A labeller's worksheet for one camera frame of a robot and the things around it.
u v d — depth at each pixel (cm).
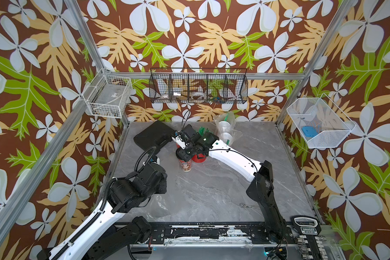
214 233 75
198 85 96
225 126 93
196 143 62
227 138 86
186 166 88
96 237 40
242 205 83
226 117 97
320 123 83
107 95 87
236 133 85
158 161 63
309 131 81
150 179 49
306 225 76
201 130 90
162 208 67
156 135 108
